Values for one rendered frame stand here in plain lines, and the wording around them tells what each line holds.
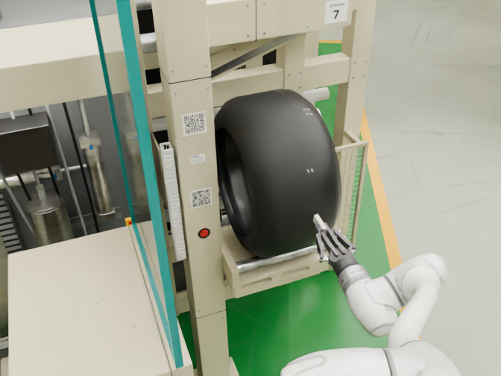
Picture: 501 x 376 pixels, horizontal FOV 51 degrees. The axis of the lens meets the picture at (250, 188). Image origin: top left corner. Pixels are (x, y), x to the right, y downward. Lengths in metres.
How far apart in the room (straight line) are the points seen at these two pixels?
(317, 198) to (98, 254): 0.70
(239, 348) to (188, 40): 1.80
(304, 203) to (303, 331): 1.36
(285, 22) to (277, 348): 1.69
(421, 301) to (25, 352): 0.95
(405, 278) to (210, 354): 1.17
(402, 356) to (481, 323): 2.23
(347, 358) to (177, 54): 0.95
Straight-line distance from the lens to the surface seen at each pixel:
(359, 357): 0.99
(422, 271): 1.51
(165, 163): 1.71
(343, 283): 1.59
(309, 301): 3.10
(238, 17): 1.85
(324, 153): 1.72
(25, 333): 1.45
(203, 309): 2.19
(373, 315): 1.51
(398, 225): 3.68
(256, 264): 2.00
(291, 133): 1.71
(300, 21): 1.95
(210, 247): 1.96
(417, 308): 1.33
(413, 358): 1.01
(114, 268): 1.53
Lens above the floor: 2.31
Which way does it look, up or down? 36 degrees down
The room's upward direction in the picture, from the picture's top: 1 degrees counter-clockwise
